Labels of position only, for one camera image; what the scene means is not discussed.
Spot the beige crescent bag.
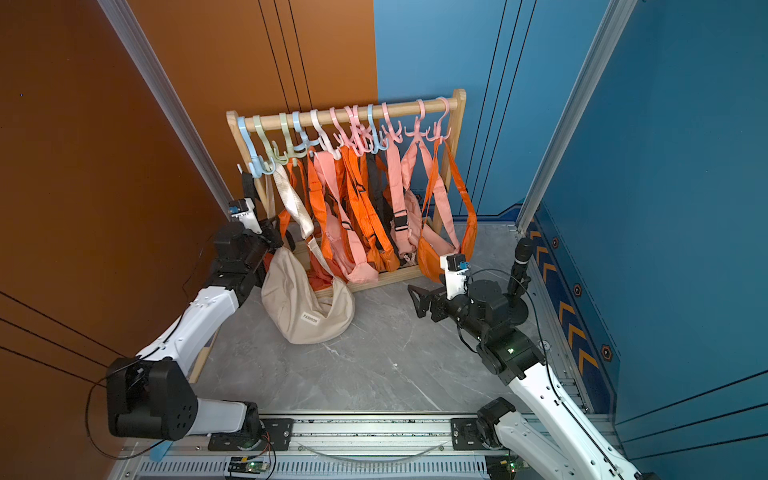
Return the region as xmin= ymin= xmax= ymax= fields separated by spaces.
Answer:
xmin=261 ymin=165 xmax=355 ymax=345

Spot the light blue hook leftmost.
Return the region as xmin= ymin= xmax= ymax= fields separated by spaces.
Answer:
xmin=237 ymin=116 xmax=271 ymax=178

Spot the pink hook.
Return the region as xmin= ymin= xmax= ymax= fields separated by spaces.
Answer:
xmin=426 ymin=97 xmax=451 ymax=142
xmin=403 ymin=99 xmax=430 ymax=143

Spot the circuit board right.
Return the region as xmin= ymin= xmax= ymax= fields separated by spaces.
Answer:
xmin=485 ymin=456 xmax=525 ymax=480

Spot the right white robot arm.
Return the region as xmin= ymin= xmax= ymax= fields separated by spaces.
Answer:
xmin=407 ymin=280 xmax=657 ymax=479

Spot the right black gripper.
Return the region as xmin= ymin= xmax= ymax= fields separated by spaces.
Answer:
xmin=408 ymin=272 xmax=490 ymax=347

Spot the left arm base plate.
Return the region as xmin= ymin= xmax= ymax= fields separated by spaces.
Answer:
xmin=207 ymin=417 xmax=294 ymax=454

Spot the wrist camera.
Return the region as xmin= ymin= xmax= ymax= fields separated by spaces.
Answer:
xmin=440 ymin=253 xmax=469 ymax=300
xmin=228 ymin=198 xmax=263 ymax=235

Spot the orange crescent bag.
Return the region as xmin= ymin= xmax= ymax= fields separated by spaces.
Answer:
xmin=417 ymin=145 xmax=478 ymax=283

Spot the green circuit board left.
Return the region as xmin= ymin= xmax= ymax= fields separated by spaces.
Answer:
xmin=227 ymin=457 xmax=272 ymax=478

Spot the pink hook rightmost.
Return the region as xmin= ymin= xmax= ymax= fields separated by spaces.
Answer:
xmin=426 ymin=97 xmax=451 ymax=142

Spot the pink bag middle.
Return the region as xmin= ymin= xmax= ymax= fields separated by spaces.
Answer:
xmin=307 ymin=151 xmax=379 ymax=284

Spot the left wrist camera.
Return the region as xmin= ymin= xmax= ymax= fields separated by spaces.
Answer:
xmin=228 ymin=198 xmax=263 ymax=235

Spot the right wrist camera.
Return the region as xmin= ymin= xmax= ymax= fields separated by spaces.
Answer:
xmin=440 ymin=253 xmax=469 ymax=300

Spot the pink waist bag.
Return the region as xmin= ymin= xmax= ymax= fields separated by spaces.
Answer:
xmin=401 ymin=140 xmax=460 ymax=256
xmin=386 ymin=140 xmax=421 ymax=265

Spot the wooden clothes rack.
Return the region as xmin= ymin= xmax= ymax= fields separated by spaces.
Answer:
xmin=226 ymin=89 xmax=466 ymax=290

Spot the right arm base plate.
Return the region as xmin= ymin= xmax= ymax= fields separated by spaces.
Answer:
xmin=450 ymin=417 xmax=507 ymax=451

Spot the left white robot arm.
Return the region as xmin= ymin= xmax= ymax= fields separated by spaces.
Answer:
xmin=106 ymin=220 xmax=282 ymax=442

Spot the blue sponge block left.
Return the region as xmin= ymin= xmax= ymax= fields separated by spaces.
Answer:
xmin=149 ymin=440 xmax=173 ymax=462

